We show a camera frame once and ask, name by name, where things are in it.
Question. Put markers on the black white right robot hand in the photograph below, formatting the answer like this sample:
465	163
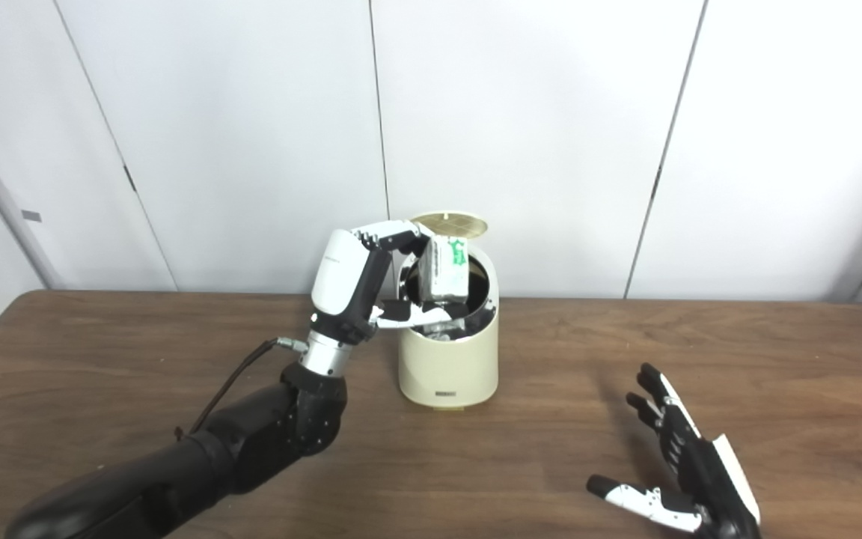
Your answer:
700	479

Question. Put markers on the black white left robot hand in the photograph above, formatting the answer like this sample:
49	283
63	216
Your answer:
341	284

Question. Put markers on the green white milk carton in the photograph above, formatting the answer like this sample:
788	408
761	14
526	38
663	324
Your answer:
446	269

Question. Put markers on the cream round bin lid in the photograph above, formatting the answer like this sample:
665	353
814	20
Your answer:
452	222

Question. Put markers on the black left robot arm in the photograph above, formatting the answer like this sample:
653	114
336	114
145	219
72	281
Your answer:
251	442

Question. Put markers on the cream-colored bin body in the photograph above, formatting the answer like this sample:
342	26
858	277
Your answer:
450	367

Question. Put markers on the black wall panel clip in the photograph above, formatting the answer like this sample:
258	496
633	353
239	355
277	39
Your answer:
130	178

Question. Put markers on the small grey wall label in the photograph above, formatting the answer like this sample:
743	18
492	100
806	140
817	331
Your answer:
31	216

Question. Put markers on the white corner post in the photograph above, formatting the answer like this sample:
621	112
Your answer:
1	202

